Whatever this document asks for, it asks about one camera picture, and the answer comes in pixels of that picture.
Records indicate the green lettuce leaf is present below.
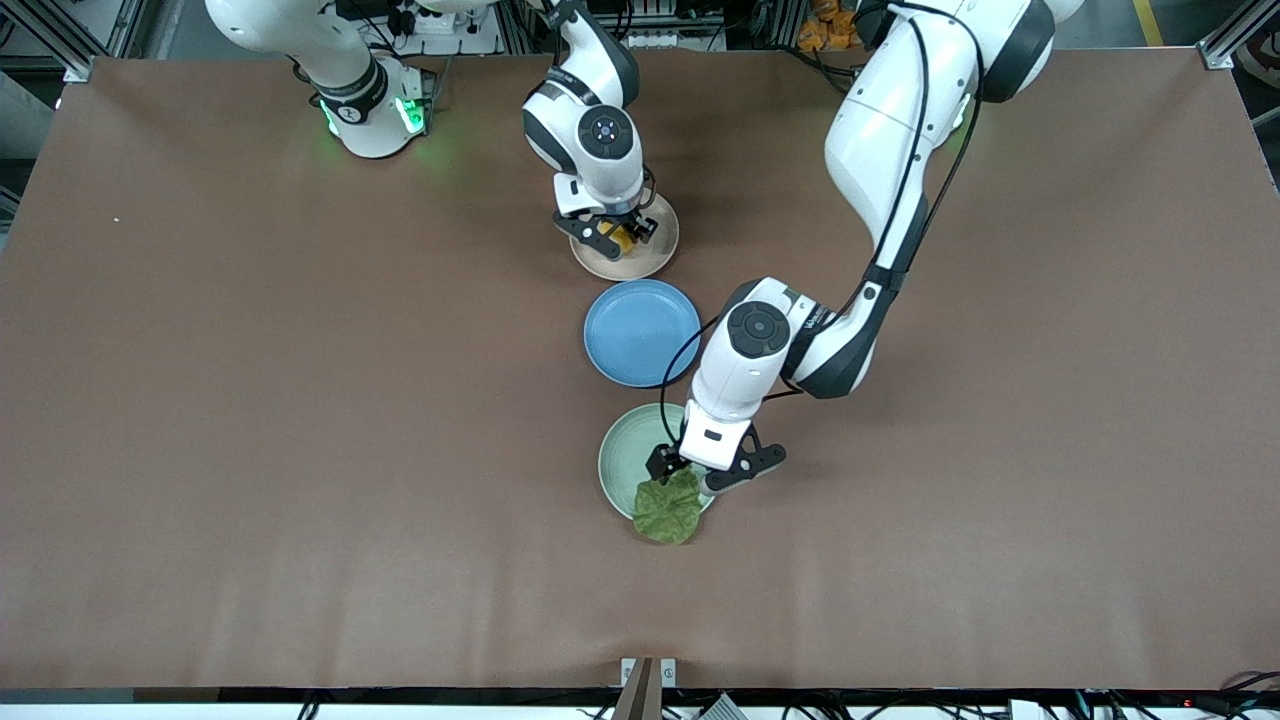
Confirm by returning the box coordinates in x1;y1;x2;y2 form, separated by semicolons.
632;468;703;547

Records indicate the beige round plate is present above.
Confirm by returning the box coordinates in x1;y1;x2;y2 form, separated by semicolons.
570;190;681;282

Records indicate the pale green round plate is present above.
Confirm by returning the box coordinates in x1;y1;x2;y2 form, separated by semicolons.
597;403;717;521

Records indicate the blue round plate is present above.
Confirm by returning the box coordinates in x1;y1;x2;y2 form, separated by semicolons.
583;279;703;389

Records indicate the pile of orange items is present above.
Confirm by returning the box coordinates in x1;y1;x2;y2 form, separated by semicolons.
797;0;871;53

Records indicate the white power strip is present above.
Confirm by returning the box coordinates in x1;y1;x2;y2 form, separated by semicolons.
385;0;501;57

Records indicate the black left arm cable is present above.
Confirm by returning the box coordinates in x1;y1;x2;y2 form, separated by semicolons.
660;0;987;451

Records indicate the metal table edge bracket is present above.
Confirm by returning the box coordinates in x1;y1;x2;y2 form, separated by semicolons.
620;657;678;689

